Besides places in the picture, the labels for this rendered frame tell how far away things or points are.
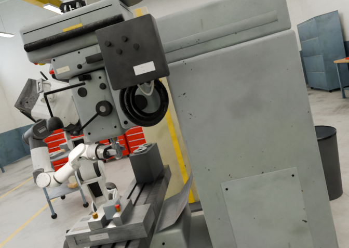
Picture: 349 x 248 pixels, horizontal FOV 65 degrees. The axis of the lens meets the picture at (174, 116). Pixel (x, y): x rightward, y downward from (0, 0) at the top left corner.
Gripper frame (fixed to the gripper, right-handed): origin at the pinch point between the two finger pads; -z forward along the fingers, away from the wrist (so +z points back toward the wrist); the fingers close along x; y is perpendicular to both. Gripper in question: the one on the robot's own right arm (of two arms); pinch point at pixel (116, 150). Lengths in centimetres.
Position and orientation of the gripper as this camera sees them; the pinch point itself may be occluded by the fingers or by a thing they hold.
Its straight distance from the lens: 141.2
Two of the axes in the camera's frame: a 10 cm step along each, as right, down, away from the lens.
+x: 5.0, -2.6, 8.2
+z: -8.3, 1.3, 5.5
